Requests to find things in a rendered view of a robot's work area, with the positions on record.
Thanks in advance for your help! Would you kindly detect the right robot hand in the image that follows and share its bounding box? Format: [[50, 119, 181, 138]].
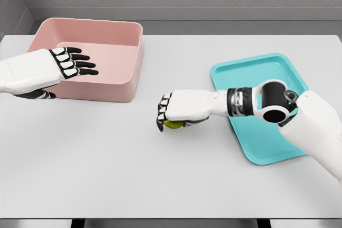
[[156, 89, 215, 133]]

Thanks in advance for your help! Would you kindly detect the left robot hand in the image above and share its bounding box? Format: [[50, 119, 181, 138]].
[[7, 46, 99, 100]]

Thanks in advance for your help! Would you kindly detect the yellow-green tennis ball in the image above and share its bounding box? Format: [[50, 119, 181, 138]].
[[163, 120, 185, 130]]

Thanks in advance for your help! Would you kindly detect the pink plastic basket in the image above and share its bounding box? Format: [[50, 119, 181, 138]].
[[26, 17, 145, 104]]

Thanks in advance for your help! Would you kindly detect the blue plastic tray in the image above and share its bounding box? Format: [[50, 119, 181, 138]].
[[209, 52, 311, 167]]

